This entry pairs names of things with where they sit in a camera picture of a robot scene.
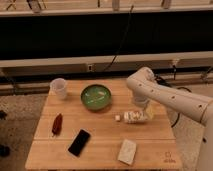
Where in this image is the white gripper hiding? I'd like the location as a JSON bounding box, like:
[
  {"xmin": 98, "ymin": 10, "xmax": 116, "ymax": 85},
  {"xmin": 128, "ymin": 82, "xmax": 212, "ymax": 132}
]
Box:
[{"xmin": 133, "ymin": 93, "xmax": 154, "ymax": 120}]

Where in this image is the white labelled plastic bottle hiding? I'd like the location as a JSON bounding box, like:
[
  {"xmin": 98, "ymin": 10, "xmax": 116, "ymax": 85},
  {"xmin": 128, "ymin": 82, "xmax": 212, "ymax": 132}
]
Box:
[{"xmin": 115, "ymin": 110, "xmax": 148, "ymax": 124}]

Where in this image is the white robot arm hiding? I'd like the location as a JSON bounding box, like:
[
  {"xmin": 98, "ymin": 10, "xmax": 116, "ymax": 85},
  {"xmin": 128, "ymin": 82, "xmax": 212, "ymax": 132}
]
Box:
[{"xmin": 126, "ymin": 67, "xmax": 213, "ymax": 171}]

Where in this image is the green ceramic bowl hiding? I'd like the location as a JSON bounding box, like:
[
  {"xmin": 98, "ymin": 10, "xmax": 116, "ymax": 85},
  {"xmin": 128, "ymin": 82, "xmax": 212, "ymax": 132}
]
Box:
[{"xmin": 81, "ymin": 84, "xmax": 111, "ymax": 111}]

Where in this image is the wooden folding table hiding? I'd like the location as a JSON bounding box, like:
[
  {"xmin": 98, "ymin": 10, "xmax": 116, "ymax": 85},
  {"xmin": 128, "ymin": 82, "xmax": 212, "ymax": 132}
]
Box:
[{"xmin": 25, "ymin": 79, "xmax": 182, "ymax": 171}]

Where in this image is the black smartphone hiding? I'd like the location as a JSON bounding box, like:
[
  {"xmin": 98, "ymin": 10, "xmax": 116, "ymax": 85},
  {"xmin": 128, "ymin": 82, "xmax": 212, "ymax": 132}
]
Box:
[{"xmin": 68, "ymin": 129, "xmax": 90, "ymax": 156}]

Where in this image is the red chili pepper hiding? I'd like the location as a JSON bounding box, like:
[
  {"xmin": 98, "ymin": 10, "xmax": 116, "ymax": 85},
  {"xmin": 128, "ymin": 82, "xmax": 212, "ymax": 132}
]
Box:
[{"xmin": 52, "ymin": 114, "xmax": 63, "ymax": 135}]

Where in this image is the translucent plastic cup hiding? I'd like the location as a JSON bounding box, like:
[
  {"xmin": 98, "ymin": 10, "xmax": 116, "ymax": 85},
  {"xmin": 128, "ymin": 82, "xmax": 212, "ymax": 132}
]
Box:
[{"xmin": 50, "ymin": 78, "xmax": 67, "ymax": 100}]

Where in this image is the black cable behind table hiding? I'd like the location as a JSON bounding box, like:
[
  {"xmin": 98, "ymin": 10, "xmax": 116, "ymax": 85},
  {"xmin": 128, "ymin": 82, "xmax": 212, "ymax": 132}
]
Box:
[{"xmin": 153, "ymin": 64, "xmax": 193, "ymax": 128}]

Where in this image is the white wall outlet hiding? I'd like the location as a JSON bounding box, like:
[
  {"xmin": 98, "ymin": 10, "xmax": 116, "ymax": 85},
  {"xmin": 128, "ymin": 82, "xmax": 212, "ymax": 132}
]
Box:
[{"xmin": 88, "ymin": 65, "xmax": 93, "ymax": 72}]

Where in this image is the black hanging cable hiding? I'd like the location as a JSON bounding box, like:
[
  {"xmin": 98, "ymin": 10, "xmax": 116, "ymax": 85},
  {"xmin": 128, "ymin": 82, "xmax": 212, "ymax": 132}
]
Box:
[{"xmin": 101, "ymin": 3, "xmax": 135, "ymax": 73}]

